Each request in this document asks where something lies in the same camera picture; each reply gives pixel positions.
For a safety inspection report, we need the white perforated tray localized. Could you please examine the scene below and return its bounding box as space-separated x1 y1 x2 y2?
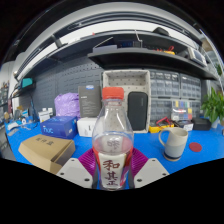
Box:
101 69 152 134

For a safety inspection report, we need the yellow multimeter with leads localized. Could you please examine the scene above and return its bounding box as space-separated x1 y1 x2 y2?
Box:
148 116 174 134

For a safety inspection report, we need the dark grey flat box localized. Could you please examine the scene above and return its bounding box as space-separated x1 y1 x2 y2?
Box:
77 84 102 118

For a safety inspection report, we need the purple plastic bag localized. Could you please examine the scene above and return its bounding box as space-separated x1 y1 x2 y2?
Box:
54 92 81 118

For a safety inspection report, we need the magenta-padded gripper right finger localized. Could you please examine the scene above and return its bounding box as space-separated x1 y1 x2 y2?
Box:
127 147 170 190

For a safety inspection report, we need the plain black box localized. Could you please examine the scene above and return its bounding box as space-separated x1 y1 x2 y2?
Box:
191 117 212 131

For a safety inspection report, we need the blue printed carton box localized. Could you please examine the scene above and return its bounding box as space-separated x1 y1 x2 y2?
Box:
40 115 79 140

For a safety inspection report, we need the grey small-parts drawer cabinet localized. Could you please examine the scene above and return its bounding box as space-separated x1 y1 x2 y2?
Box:
149 97 174 123
149 69 182 98
179 73 202 100
191 99 202 118

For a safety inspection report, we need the small white printed carton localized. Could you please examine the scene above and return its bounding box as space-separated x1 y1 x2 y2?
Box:
38 107 54 123

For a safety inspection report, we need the black zip case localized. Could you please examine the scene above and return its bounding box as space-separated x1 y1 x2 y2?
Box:
127 91 149 132

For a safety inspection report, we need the white metal shelf rack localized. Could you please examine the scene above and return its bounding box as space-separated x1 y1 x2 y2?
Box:
199 33 224 79

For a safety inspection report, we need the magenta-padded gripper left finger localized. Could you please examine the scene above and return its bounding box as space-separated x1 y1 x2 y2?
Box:
55 148 100 190

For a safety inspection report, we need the black box with white label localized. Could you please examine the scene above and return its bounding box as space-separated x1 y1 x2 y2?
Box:
173 119 194 132

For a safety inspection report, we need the black wall shelf unit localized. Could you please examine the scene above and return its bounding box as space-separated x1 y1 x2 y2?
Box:
13 24 219 81

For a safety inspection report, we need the brown cardboard box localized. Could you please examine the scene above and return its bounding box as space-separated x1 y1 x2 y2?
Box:
18 133 77 175

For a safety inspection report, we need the green potted plant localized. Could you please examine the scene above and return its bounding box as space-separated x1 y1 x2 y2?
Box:
200 87 224 129

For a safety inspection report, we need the grey and white ceramic mug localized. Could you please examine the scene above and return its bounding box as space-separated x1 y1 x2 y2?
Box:
158 126 189 162

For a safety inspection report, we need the flat round red coaster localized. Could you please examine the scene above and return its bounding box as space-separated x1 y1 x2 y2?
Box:
188 141 203 153

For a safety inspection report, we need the white carton box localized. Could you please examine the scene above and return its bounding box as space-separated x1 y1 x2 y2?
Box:
76 116 99 138

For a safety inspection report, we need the clear red-capped drink bottle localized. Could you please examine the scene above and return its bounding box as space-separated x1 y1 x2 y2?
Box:
91 86 135 191

